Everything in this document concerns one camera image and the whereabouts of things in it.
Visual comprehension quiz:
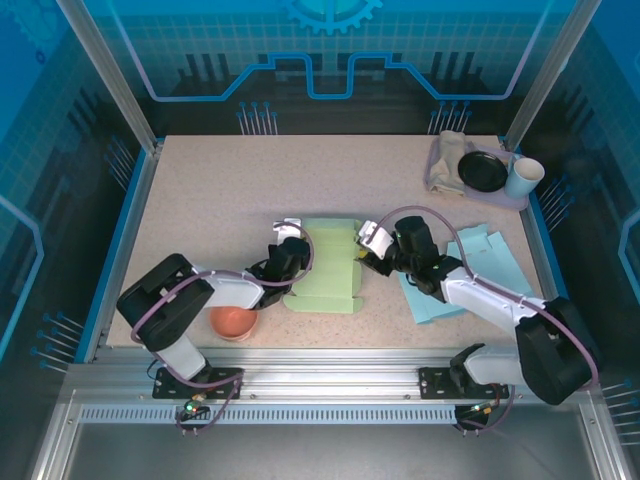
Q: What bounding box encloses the green paper box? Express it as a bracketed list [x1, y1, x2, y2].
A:
[282, 217, 366, 316]

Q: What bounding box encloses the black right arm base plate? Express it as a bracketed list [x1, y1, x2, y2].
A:
[418, 364, 511, 401]

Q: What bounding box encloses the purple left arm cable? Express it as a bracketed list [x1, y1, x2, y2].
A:
[130, 224, 315, 436]

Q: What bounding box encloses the aluminium front rail beam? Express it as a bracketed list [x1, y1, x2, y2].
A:
[64, 347, 599, 401]

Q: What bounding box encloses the orange cup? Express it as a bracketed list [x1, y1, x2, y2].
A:
[208, 305, 261, 344]

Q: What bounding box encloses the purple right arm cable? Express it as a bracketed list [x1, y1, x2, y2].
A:
[367, 205, 601, 436]

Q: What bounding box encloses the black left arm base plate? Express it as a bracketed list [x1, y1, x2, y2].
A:
[152, 366, 245, 400]

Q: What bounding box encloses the light blue paper box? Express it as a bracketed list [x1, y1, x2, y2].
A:
[397, 224, 537, 327]

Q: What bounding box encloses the slotted grey cable duct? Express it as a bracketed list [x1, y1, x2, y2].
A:
[77, 405, 461, 426]

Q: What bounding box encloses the lilac plastic tray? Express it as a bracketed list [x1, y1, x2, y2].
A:
[423, 135, 531, 211]

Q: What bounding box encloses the aluminium corner post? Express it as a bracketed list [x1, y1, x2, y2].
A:
[502, 0, 601, 154]
[54, 0, 164, 151]

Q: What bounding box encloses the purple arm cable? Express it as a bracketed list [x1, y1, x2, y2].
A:
[130, 224, 315, 436]
[367, 205, 601, 436]

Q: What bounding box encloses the light blue mug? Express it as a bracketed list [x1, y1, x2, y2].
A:
[503, 155, 546, 200]

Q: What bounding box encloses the beige folded cloth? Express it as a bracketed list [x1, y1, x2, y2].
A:
[428, 129, 469, 197]

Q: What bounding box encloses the black round plate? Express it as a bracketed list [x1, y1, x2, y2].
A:
[457, 150, 509, 194]

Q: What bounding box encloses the aluminium side rail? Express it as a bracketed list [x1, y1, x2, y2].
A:
[499, 135, 591, 364]
[82, 138, 165, 364]

